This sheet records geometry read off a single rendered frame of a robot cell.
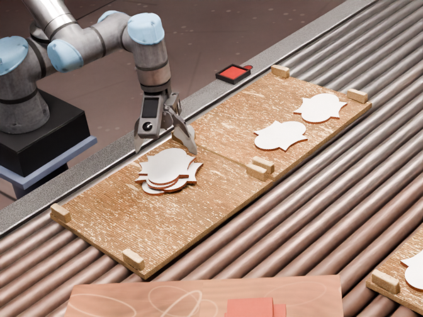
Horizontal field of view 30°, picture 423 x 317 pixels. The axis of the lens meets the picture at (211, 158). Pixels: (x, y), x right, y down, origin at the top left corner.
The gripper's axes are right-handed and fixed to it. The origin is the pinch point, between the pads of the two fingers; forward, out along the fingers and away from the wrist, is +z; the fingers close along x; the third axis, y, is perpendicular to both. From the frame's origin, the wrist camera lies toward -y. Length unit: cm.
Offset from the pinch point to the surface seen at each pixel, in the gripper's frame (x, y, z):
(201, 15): 73, 300, 99
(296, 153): -30.1, 10.7, 5.8
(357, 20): -40, 92, 8
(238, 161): -16.1, 6.9, 5.8
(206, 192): -10.8, -6.2, 5.8
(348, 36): -38, 79, 8
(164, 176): -0.5, -4.7, 2.5
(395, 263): -55, -28, 6
